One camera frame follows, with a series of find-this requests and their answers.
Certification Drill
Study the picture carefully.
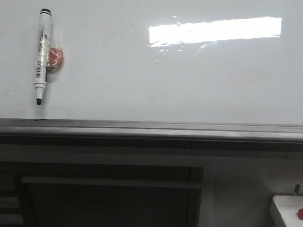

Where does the grey aluminium whiteboard tray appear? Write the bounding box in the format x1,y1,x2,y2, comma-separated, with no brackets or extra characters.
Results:
0,118,303,150

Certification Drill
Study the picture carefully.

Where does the small red object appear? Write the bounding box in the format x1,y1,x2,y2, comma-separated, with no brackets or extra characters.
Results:
297,209,303,220

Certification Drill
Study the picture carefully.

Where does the white black whiteboard marker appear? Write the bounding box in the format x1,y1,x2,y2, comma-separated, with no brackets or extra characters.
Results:
34,9,52,105

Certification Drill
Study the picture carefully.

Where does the dark cabinet panel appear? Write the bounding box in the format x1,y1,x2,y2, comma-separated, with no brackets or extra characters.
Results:
0,162,203,227

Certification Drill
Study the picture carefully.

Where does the red round magnet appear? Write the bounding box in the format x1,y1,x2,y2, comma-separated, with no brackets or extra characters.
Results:
47,41,64,73

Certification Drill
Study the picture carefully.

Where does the large white whiteboard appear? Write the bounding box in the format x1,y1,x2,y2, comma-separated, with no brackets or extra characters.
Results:
0,0,303,124

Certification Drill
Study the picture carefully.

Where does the white table corner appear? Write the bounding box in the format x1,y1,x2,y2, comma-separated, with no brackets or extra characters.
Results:
270,195,303,227

